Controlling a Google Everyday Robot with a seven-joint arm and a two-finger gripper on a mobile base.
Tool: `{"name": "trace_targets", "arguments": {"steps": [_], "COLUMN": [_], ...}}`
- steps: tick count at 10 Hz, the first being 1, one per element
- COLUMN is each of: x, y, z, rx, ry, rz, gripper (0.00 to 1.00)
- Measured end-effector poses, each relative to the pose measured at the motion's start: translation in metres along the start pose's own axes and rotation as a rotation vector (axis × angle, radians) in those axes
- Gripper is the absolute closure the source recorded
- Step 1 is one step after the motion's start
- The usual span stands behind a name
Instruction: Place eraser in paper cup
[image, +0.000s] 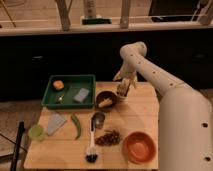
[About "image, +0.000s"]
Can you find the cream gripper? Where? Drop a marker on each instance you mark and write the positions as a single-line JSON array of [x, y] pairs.
[[125, 72]]

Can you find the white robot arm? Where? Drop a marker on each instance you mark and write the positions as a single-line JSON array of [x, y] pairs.
[[185, 129]]

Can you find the grey eraser block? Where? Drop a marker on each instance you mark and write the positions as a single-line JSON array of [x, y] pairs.
[[81, 95]]

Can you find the light green cup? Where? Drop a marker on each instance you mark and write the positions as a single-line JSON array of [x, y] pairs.
[[36, 133]]

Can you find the dark brown bowl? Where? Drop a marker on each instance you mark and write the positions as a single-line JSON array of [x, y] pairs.
[[106, 95]]

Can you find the yellow corn piece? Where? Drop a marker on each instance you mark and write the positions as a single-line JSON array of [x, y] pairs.
[[104, 103]]

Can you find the green plastic tray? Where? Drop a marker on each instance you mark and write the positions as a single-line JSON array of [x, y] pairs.
[[72, 85]]

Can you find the dark grape bunch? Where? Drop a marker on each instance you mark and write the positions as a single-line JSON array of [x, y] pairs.
[[109, 138]]

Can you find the green chili pepper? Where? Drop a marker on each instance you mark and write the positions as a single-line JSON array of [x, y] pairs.
[[77, 124]]

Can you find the small yellow-green toy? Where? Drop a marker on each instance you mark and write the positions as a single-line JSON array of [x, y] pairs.
[[60, 99]]

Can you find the orange bowl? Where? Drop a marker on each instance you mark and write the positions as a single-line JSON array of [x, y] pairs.
[[139, 147]]

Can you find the orange fruit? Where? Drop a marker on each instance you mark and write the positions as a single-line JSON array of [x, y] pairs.
[[58, 85]]

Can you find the grey sponge cloth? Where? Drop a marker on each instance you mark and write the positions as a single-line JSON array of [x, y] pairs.
[[54, 123]]

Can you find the white dish brush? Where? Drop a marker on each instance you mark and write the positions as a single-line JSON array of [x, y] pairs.
[[91, 154]]

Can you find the black pole stand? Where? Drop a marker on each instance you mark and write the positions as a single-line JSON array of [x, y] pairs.
[[16, 150]]

